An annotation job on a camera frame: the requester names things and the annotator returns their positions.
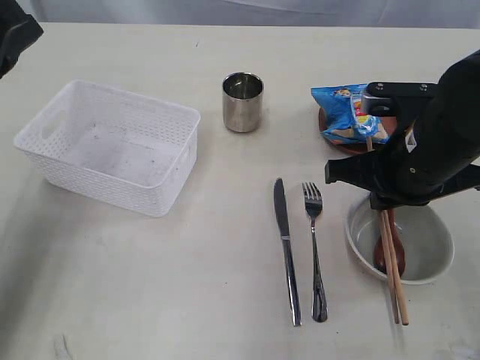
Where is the silver fork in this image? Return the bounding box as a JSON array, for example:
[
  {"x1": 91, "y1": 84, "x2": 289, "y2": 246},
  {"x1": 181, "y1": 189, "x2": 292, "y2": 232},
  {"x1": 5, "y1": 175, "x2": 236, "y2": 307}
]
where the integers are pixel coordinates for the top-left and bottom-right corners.
[{"x1": 301, "y1": 182, "x2": 328, "y2": 323}]

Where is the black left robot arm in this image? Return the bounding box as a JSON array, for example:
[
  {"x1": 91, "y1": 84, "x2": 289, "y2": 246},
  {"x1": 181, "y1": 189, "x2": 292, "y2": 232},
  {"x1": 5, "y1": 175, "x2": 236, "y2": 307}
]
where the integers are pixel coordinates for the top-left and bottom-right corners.
[{"x1": 1, "y1": 0, "x2": 44, "y2": 77}]

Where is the white perforated plastic basket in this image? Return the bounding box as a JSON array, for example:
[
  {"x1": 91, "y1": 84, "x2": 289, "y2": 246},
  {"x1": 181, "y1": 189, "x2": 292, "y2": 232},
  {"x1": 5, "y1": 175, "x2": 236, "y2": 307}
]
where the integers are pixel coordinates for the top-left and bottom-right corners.
[{"x1": 13, "y1": 80, "x2": 201, "y2": 218}]

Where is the blue chip bag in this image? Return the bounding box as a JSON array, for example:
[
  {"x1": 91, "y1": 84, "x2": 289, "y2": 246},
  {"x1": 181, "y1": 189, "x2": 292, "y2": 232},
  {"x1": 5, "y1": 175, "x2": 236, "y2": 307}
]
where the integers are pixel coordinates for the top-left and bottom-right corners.
[{"x1": 310, "y1": 83, "x2": 389, "y2": 144}]

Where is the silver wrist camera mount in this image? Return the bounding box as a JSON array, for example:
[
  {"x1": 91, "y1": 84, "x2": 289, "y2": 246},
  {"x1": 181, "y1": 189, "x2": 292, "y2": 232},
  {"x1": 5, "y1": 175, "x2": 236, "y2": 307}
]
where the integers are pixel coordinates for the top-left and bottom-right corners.
[{"x1": 361, "y1": 82, "x2": 438, "y2": 116}]

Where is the brown wooden chopstick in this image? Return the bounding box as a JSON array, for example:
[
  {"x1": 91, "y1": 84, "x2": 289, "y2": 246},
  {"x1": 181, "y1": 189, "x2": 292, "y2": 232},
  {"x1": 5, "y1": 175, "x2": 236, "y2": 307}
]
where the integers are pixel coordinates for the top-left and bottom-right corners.
[
  {"x1": 379, "y1": 211, "x2": 400, "y2": 324},
  {"x1": 379, "y1": 209, "x2": 410, "y2": 326}
]

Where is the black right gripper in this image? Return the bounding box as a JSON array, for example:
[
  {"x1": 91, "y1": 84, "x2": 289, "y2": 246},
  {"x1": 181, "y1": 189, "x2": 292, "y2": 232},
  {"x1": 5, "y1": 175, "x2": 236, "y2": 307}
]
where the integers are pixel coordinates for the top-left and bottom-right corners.
[{"x1": 325, "y1": 52, "x2": 479, "y2": 210}]

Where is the brown wooden spoon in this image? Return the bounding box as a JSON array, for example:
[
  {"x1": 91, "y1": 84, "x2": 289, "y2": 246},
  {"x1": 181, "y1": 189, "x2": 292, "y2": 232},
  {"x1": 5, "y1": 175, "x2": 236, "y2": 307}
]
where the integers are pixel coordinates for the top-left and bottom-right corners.
[{"x1": 373, "y1": 208, "x2": 406, "y2": 276}]

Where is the brown round plate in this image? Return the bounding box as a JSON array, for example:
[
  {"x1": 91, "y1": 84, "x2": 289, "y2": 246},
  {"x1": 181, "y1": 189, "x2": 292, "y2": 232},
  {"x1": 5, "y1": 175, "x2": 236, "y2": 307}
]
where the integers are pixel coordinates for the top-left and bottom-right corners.
[{"x1": 318, "y1": 107, "x2": 397, "y2": 156}]

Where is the silver table knife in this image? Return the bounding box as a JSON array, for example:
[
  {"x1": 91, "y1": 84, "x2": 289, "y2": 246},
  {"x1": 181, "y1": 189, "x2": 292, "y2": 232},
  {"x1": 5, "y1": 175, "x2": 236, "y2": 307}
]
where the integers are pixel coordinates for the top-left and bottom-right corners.
[{"x1": 273, "y1": 178, "x2": 302, "y2": 327}]

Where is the shiny steel cup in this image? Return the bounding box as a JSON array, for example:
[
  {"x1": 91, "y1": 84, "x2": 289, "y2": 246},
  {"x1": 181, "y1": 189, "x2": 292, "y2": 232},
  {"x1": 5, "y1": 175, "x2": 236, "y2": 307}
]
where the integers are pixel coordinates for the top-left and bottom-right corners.
[{"x1": 222, "y1": 72, "x2": 264, "y2": 134}]

